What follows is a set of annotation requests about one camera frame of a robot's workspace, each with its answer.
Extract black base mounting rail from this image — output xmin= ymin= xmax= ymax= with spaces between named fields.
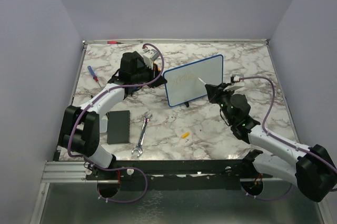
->
xmin=86 ymin=159 xmax=259 ymax=191

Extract purple cable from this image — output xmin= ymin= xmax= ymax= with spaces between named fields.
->
xmin=67 ymin=43 xmax=165 ymax=205
xmin=238 ymin=75 xmax=337 ymax=201

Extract small white container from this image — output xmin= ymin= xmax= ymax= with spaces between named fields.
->
xmin=100 ymin=117 xmax=108 ymax=133

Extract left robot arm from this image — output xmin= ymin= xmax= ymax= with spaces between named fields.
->
xmin=58 ymin=52 xmax=167 ymax=179

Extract red marker on rail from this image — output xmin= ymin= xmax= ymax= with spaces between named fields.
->
xmin=107 ymin=41 xmax=123 ymax=45

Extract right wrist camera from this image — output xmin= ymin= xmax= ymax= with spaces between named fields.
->
xmin=230 ymin=75 xmax=244 ymax=86

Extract black rectangular box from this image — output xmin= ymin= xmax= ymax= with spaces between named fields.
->
xmin=107 ymin=110 xmax=130 ymax=145

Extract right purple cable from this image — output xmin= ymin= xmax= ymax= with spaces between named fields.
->
xmin=238 ymin=75 xmax=337 ymax=201

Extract silver open-end wrench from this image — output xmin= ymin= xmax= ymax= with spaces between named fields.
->
xmin=131 ymin=112 xmax=152 ymax=158

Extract yellow black utility knife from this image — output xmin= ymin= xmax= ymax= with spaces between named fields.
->
xmin=153 ymin=63 xmax=161 ymax=74

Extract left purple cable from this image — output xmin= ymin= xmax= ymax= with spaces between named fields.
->
xmin=67 ymin=43 xmax=165 ymax=205

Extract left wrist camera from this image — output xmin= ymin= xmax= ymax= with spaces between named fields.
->
xmin=142 ymin=48 xmax=157 ymax=64

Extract blue framed whiteboard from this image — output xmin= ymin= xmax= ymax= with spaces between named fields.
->
xmin=163 ymin=54 xmax=224 ymax=107

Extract blue red screwdriver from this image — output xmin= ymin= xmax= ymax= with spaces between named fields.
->
xmin=87 ymin=66 xmax=102 ymax=87

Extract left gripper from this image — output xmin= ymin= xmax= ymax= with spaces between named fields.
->
xmin=132 ymin=62 xmax=167 ymax=88

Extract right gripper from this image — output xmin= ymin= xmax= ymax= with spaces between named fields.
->
xmin=207 ymin=82 xmax=236 ymax=123

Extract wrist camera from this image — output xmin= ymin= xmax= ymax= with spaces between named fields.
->
xmin=230 ymin=75 xmax=244 ymax=86
xmin=142 ymin=48 xmax=157 ymax=64

